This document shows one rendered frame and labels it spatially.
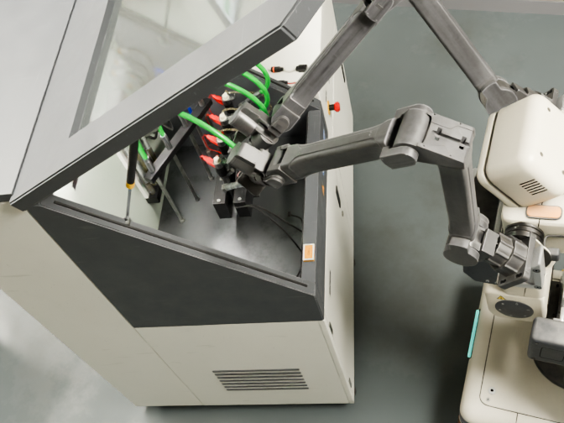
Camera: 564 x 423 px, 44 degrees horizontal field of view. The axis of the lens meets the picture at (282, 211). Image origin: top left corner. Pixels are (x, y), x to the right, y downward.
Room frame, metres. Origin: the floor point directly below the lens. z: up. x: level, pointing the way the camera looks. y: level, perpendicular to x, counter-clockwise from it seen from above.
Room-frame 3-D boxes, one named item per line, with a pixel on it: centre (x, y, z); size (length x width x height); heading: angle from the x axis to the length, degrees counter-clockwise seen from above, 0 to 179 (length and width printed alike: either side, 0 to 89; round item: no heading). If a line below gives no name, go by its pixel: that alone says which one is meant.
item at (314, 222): (1.22, -0.10, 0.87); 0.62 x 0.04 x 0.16; 160
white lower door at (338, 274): (1.22, -0.12, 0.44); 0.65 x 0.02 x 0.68; 160
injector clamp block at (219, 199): (1.42, 0.08, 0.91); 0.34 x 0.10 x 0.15; 160
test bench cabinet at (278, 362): (1.31, 0.15, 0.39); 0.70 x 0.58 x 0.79; 160
